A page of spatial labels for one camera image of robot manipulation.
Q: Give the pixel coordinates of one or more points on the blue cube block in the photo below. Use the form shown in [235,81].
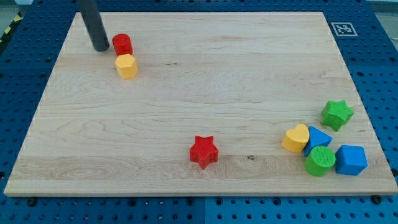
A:
[350,160]

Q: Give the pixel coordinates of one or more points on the blue triangle block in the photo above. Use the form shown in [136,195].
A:
[316,138]

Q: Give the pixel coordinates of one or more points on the wooden board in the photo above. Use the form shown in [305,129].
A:
[243,78]

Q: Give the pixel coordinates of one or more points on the green star block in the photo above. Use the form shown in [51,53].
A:
[336,114]

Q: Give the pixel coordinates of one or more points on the red cylinder block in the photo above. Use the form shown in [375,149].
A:
[122,44]

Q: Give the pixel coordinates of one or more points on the yellow hexagon block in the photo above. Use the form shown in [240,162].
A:
[126,66]

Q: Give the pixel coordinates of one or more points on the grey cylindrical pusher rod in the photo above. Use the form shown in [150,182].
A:
[94,24]

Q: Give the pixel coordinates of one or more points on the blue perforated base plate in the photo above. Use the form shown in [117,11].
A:
[29,58]

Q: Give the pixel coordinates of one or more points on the yellow heart block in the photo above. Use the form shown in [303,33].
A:
[296,139]

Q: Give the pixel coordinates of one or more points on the white fiducial marker tag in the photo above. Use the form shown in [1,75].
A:
[344,29]

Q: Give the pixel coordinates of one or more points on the red star block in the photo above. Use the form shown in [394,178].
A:
[204,152]

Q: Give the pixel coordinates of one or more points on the green cylinder block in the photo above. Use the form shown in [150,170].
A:
[320,160]

